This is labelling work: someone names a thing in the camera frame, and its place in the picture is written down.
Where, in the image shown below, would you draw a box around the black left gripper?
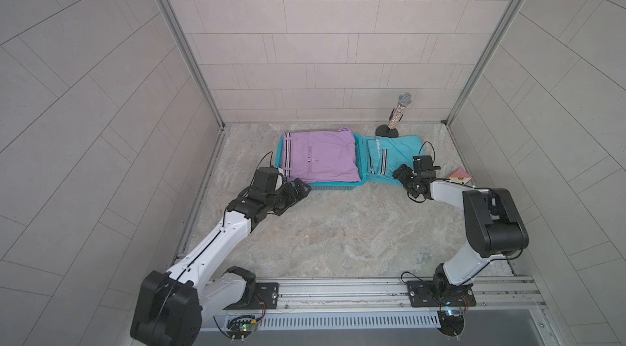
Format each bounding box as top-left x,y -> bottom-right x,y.
262,177 -> 312,214

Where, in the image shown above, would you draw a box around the teal pants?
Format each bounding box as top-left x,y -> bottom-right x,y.
355,134 -> 422,186

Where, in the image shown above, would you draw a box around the purple pants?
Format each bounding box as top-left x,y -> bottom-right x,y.
280,127 -> 363,185

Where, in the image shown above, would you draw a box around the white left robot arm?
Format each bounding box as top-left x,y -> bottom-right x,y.
130,168 -> 311,345

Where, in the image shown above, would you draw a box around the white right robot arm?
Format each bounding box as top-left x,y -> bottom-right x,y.
393,156 -> 529,299

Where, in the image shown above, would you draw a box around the teal plastic laundry basket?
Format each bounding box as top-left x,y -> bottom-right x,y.
273,131 -> 368,191

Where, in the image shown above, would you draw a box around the small pink box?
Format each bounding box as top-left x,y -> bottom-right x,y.
448,168 -> 473,185

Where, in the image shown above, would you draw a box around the glitter microphone on stand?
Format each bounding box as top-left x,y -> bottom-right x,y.
375,93 -> 412,138

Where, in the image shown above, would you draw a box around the right circuit board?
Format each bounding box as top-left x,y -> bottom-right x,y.
438,309 -> 465,338

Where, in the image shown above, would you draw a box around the circuit board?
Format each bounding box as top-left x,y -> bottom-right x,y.
226,315 -> 262,339
438,309 -> 465,338

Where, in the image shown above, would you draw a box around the left circuit board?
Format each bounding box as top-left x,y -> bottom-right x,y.
226,315 -> 262,339

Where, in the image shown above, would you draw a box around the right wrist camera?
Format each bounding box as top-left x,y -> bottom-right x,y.
413,155 -> 440,180

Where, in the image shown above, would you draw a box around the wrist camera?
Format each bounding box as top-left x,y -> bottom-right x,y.
251,167 -> 284,194
413,155 -> 440,180

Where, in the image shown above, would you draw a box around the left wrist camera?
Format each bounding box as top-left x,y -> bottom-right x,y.
251,167 -> 284,194

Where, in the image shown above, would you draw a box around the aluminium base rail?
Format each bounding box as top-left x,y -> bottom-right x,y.
257,274 -> 547,314

